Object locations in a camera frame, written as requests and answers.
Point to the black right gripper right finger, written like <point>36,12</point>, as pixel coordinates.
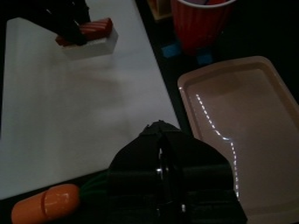
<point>202,186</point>

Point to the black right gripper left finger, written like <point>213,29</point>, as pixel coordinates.
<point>134,180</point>

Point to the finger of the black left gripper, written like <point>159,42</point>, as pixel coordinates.
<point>82,13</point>
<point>58,17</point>

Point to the red toy salmon slice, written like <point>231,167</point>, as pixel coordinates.
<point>98,27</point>

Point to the white toy rice block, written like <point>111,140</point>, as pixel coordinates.
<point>98,46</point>

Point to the pink plastic tray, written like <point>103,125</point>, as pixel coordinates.
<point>253,131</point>

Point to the orange toy carrot green top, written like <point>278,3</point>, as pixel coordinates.
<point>47,204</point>

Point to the blue tape piece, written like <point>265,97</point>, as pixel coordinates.
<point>171,50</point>
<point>205,59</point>

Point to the white cutting board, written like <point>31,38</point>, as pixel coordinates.
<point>78,116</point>

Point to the red plastic cup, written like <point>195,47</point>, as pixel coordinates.
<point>201,26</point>

